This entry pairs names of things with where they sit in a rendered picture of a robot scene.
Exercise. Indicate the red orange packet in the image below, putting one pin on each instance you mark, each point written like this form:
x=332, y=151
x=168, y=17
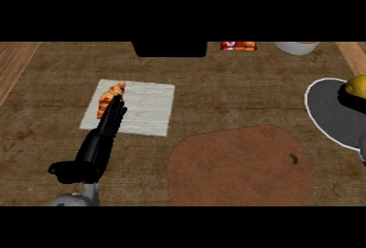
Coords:
x=238, y=46

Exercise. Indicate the orange croissant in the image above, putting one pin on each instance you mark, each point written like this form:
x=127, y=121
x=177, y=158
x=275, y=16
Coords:
x=105, y=97

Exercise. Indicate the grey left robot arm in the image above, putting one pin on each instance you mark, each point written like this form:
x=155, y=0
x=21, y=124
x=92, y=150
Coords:
x=89, y=194

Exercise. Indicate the black appliance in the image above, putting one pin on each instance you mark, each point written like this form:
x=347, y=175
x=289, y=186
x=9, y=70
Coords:
x=170, y=49

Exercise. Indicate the yellow lemon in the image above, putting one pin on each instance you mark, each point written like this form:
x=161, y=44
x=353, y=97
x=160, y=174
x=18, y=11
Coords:
x=357, y=86

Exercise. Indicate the white cloth placemat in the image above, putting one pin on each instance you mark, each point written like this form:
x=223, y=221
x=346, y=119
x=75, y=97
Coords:
x=148, y=109

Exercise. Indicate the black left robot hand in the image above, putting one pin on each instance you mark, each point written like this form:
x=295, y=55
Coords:
x=95, y=151

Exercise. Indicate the dark grey pan white rim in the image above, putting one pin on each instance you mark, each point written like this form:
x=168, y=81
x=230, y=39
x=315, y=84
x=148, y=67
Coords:
x=329, y=111

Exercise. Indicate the white cup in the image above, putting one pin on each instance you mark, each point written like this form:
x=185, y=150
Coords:
x=297, y=47

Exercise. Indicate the brown round cutting board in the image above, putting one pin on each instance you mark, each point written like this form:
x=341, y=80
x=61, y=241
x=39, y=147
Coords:
x=238, y=168

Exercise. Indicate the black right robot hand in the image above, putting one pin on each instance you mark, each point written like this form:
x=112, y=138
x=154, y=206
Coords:
x=354, y=104

